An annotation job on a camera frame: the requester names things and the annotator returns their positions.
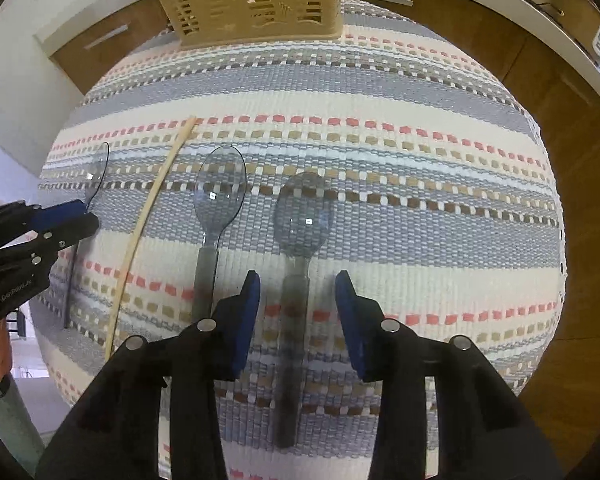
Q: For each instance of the brown rice cooker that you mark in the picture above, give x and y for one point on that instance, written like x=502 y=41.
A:
x=580 y=19

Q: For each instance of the wooden cabinet front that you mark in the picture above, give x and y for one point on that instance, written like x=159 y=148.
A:
x=480 y=20

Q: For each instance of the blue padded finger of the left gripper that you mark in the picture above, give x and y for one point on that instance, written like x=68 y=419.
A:
x=64 y=225

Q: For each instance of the striped woven table mat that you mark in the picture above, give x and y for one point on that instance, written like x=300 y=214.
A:
x=339 y=413

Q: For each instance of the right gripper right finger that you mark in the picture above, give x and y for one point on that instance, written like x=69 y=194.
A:
x=384 y=350

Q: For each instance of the person left hand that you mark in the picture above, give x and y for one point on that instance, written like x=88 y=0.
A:
x=5 y=350

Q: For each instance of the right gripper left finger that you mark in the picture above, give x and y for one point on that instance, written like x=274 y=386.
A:
x=214 y=348

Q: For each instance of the thin beige wooden chopstick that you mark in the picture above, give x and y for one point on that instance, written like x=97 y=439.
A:
x=179 y=141

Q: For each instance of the grey transparent plastic spoon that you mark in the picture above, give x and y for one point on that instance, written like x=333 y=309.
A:
x=302 y=223

